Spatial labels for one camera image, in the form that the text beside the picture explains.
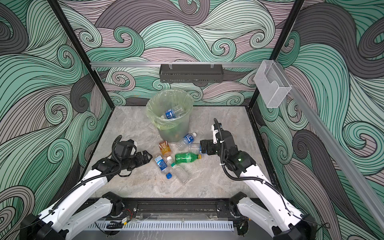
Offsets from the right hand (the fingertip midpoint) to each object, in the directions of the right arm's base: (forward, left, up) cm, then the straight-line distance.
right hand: (208, 141), depth 75 cm
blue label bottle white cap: (+8, +7, -22) cm, 24 cm away
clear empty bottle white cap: (-9, +16, -21) cm, 27 cm away
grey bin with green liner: (+11, +20, -7) cm, 24 cm away
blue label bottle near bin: (+11, +11, -16) cm, 22 cm away
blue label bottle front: (+23, +19, -3) cm, 30 cm away
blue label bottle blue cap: (-8, +25, -16) cm, 31 cm away
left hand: (-5, +33, -9) cm, 35 cm away
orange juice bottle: (+3, +25, -16) cm, 29 cm away
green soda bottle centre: (-2, +12, -15) cm, 19 cm away
